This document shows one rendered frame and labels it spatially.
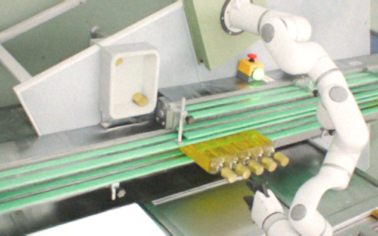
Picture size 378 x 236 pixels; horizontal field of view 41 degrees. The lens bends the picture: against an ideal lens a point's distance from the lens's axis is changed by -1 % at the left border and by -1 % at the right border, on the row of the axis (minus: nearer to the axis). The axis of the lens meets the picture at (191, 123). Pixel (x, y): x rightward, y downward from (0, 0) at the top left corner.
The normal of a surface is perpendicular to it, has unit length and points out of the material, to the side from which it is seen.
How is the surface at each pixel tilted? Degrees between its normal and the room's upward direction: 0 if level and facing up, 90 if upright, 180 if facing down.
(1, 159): 90
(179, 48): 0
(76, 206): 89
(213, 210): 90
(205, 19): 4
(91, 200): 89
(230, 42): 4
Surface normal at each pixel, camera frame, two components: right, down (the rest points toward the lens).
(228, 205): 0.10, -0.89
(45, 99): 0.57, 0.42
